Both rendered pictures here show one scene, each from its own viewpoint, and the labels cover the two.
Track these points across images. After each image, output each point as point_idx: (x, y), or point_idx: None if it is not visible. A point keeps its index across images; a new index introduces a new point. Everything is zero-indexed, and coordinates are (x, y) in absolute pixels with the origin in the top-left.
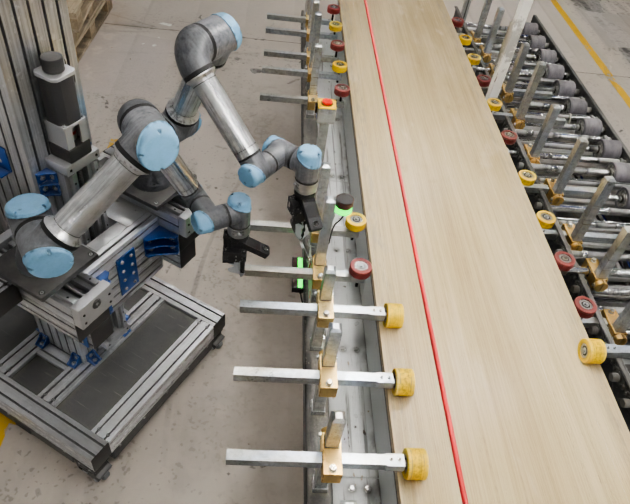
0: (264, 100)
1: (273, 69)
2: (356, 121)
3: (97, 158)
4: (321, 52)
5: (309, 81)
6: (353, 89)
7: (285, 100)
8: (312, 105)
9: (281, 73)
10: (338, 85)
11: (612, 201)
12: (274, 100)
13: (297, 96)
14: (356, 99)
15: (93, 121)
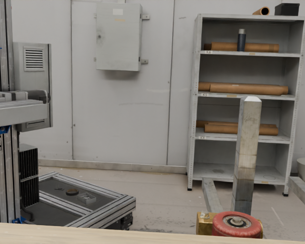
0: (202, 189)
1: (296, 184)
2: (53, 229)
3: (15, 92)
4: (242, 114)
5: None
6: (244, 243)
7: (206, 201)
8: (197, 225)
9: (301, 197)
10: (243, 216)
11: None
12: (204, 194)
13: (218, 206)
14: (181, 242)
15: None
